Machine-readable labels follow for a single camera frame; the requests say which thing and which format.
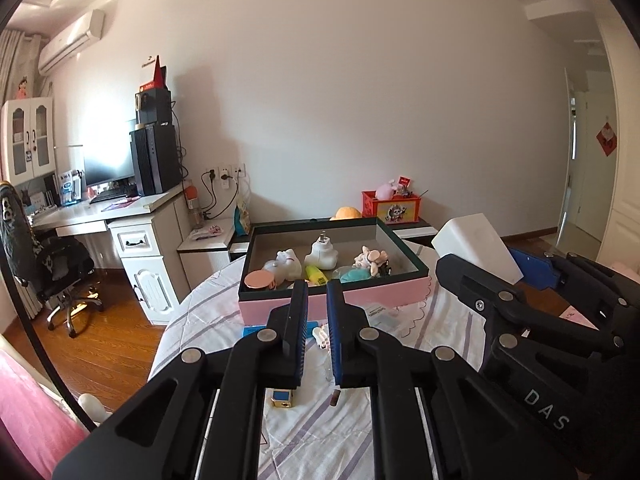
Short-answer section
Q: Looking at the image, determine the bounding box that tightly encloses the blue highlighter marker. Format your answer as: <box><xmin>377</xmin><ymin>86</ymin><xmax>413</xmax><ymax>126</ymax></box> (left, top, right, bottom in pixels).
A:
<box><xmin>242</xmin><ymin>322</ymin><xmax>320</xmax><ymax>339</ymax></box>

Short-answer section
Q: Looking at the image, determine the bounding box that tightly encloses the white rectangular box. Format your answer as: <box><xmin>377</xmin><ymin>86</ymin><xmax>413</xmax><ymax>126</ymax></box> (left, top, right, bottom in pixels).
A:
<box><xmin>432</xmin><ymin>214</ymin><xmax>523</xmax><ymax>285</ymax></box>

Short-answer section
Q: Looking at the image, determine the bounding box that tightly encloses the yellow highlighter marker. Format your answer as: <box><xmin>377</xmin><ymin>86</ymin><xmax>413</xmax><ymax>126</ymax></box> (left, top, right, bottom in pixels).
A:
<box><xmin>305</xmin><ymin>266</ymin><xmax>328</xmax><ymax>286</ymax></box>

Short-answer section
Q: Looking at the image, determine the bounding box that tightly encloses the small yellow blue cube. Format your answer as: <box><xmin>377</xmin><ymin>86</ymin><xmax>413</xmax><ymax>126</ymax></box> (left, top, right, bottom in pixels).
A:
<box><xmin>270</xmin><ymin>389</ymin><xmax>294</xmax><ymax>408</ymax></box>

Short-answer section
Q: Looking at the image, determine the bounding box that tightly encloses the white striped quilt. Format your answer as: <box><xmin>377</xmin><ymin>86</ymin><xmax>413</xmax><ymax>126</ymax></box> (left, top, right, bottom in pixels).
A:
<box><xmin>151</xmin><ymin>261</ymin><xmax>485</xmax><ymax>479</ymax></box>

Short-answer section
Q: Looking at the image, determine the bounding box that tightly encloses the pink white block toy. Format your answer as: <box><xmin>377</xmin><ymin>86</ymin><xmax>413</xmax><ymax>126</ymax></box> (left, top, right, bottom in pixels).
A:
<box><xmin>312</xmin><ymin>324</ymin><xmax>330</xmax><ymax>351</ymax></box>

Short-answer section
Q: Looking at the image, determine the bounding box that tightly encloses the round rose-gold compact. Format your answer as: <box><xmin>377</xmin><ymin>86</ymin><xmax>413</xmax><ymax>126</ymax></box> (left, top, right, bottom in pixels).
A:
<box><xmin>243</xmin><ymin>269</ymin><xmax>277</xmax><ymax>290</ymax></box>

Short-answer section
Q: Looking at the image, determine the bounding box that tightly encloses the white bedside stand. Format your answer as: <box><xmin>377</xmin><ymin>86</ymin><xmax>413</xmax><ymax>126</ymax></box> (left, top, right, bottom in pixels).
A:
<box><xmin>177</xmin><ymin>219</ymin><xmax>234</xmax><ymax>289</ymax></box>

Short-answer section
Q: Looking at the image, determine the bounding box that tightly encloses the white figurine toy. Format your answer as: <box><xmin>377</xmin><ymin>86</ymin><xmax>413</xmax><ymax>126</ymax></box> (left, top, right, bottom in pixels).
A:
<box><xmin>262</xmin><ymin>248</ymin><xmax>303</xmax><ymax>285</ymax></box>

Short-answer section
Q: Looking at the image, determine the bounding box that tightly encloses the pink storage tray box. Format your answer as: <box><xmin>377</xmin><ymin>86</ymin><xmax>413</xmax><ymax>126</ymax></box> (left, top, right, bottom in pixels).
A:
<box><xmin>239</xmin><ymin>218</ymin><xmax>431</xmax><ymax>326</ymax></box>

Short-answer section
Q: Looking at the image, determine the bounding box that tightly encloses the teal round plush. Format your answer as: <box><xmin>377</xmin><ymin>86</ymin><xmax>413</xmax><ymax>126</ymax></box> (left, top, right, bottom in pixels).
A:
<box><xmin>338</xmin><ymin>266</ymin><xmax>371</xmax><ymax>284</ymax></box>

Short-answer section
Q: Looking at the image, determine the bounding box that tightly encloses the pink pig figurine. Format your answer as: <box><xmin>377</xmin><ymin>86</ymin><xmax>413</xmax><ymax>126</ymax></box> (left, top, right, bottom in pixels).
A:
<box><xmin>354</xmin><ymin>246</ymin><xmax>392</xmax><ymax>278</ymax></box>

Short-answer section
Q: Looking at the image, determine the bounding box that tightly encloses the white desk with drawers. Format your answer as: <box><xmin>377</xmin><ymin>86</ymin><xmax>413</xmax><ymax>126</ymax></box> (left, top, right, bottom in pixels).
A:
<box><xmin>32</xmin><ymin>185</ymin><xmax>191</xmax><ymax>325</ymax></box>

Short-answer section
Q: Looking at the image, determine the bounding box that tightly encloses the blue snack bag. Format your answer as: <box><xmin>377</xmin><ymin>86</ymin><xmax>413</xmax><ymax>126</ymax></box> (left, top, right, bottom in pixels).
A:
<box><xmin>233</xmin><ymin>198</ymin><xmax>252</xmax><ymax>236</ymax></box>

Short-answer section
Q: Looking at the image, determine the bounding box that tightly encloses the white plug adapter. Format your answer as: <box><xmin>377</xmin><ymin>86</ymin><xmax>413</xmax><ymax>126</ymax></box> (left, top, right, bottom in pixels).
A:
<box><xmin>304</xmin><ymin>232</ymin><xmax>338</xmax><ymax>271</ymax></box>

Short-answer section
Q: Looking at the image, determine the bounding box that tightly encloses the black office chair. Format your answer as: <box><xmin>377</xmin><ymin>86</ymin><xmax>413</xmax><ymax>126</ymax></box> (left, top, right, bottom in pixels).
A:
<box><xmin>1</xmin><ymin>181</ymin><xmax>104</xmax><ymax>338</ymax></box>

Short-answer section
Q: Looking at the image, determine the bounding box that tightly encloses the red storage crate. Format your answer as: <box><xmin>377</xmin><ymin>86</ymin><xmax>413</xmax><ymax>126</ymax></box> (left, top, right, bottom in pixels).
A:
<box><xmin>361</xmin><ymin>191</ymin><xmax>421</xmax><ymax>224</ymax></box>

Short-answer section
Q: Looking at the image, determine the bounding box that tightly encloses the white door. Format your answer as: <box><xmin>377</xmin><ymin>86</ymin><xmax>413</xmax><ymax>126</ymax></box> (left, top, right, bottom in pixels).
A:
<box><xmin>555</xmin><ymin>70</ymin><xmax>617</xmax><ymax>259</ymax></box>

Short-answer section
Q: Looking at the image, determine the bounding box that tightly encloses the pink plush toy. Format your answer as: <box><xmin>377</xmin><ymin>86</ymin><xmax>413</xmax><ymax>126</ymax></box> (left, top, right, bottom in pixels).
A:
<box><xmin>374</xmin><ymin>180</ymin><xmax>398</xmax><ymax>202</ymax></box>

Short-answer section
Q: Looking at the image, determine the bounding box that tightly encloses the orange octopus plush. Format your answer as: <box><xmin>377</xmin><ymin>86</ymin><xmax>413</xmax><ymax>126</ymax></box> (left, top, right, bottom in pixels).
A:
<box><xmin>331</xmin><ymin>206</ymin><xmax>362</xmax><ymax>221</ymax></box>

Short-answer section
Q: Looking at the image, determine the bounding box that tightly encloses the black computer monitor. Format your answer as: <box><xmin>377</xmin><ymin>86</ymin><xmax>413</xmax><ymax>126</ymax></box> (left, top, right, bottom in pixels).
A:
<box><xmin>84</xmin><ymin>141</ymin><xmax>138</xmax><ymax>204</ymax></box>

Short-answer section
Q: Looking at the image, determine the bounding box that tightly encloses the black computer tower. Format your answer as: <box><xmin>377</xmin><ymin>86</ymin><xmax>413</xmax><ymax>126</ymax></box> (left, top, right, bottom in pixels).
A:
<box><xmin>129</xmin><ymin>122</ymin><xmax>181</xmax><ymax>196</ymax></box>

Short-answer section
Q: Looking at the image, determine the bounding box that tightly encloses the black box on tower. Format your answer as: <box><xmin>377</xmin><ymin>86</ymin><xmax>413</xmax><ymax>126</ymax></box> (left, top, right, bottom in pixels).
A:
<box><xmin>134</xmin><ymin>88</ymin><xmax>172</xmax><ymax>125</ymax></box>

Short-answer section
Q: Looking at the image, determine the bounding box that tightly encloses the white glass-door cupboard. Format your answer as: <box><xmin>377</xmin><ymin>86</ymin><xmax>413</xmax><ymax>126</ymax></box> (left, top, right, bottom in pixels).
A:
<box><xmin>1</xmin><ymin>98</ymin><xmax>56</xmax><ymax>185</ymax></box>

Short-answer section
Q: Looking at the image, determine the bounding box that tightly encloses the white air conditioner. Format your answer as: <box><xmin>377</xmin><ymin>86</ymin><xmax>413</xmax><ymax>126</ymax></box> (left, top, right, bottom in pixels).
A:
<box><xmin>38</xmin><ymin>10</ymin><xmax>105</xmax><ymax>76</ymax></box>

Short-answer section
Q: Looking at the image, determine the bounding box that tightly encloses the wall power socket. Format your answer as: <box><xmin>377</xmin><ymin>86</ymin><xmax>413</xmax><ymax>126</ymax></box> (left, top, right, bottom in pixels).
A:
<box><xmin>204</xmin><ymin>162</ymin><xmax>246</xmax><ymax>190</ymax></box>

